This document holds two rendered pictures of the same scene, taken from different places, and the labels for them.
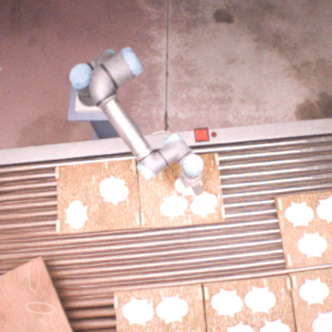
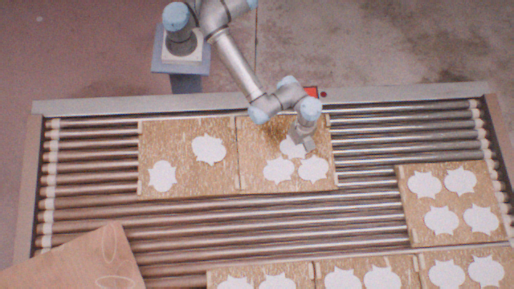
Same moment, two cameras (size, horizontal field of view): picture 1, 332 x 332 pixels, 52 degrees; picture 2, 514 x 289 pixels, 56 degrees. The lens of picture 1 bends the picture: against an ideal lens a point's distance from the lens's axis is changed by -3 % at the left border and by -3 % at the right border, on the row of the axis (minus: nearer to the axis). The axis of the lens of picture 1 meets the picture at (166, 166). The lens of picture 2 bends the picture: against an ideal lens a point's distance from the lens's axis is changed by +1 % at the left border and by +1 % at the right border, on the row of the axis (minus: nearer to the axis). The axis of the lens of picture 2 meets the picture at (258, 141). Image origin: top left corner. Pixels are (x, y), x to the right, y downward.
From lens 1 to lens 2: 48 cm
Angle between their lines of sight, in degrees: 8
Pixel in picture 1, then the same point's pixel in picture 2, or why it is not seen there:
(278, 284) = (402, 265)
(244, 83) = (348, 56)
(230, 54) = (332, 22)
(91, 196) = (181, 155)
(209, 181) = (319, 144)
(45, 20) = not seen: outside the picture
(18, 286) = (87, 256)
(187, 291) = (295, 269)
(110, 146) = (204, 101)
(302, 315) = not seen: outside the picture
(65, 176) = (149, 132)
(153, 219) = (254, 185)
